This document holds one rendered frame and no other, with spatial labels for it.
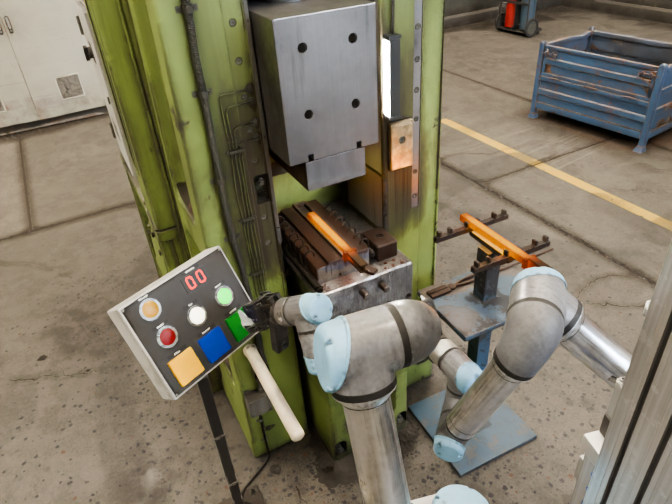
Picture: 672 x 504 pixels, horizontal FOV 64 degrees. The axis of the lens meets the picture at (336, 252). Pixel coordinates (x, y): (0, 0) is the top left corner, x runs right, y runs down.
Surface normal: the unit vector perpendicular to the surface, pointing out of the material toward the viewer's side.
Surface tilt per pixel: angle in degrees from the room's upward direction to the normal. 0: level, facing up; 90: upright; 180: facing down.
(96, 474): 0
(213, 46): 90
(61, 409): 0
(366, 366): 69
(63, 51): 90
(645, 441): 90
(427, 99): 90
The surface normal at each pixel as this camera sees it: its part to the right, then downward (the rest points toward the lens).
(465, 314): -0.07, -0.83
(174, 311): 0.65, -0.15
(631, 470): -0.97, 0.18
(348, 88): 0.46, 0.48
